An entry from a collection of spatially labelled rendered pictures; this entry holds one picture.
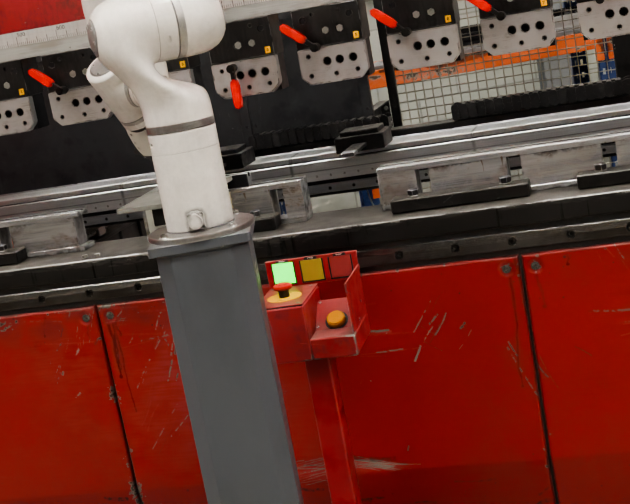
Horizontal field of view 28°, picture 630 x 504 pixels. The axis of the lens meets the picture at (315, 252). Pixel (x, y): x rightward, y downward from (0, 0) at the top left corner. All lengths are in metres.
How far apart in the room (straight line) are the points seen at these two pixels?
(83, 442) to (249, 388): 0.91
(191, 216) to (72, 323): 0.86
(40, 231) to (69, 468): 0.57
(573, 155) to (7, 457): 1.51
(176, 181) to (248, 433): 0.46
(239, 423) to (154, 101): 0.58
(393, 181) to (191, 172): 0.73
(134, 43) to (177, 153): 0.20
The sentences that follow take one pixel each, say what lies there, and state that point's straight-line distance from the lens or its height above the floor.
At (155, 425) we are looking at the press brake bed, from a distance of 2.96.
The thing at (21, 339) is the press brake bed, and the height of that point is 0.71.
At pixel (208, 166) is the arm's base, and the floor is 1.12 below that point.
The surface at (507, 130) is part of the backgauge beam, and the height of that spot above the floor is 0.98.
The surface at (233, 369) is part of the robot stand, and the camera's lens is 2.21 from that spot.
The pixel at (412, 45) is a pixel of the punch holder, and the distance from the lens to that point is 2.71.
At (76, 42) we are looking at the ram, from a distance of 2.93.
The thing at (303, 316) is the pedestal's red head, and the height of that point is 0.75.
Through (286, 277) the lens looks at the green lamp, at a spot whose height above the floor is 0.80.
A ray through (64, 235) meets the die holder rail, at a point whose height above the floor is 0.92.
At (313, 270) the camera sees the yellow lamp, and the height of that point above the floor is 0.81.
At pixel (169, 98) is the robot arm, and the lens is 2.14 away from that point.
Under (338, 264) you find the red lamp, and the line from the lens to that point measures 2.62.
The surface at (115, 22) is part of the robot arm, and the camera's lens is 2.13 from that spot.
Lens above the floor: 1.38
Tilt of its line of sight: 12 degrees down
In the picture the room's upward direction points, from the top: 10 degrees counter-clockwise
